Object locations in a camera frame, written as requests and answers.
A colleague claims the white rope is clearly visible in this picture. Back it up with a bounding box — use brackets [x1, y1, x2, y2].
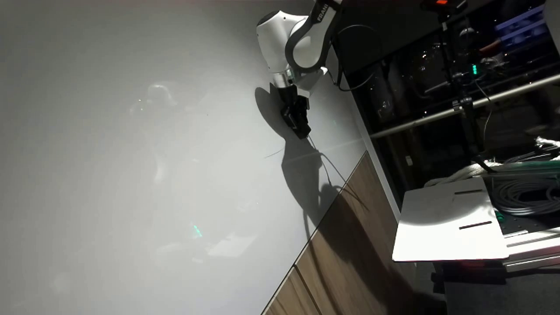
[423, 159, 504, 188]

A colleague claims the thin black cable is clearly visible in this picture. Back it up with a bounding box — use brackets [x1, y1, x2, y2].
[308, 135, 347, 187]

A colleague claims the silver metal rod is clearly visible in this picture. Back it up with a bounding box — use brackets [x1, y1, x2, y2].
[370, 73, 560, 139]

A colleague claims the coil of grey cable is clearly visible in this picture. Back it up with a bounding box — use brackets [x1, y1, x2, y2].
[491, 177, 560, 216]

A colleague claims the white plate with slots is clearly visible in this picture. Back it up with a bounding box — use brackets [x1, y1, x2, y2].
[392, 177, 510, 263]

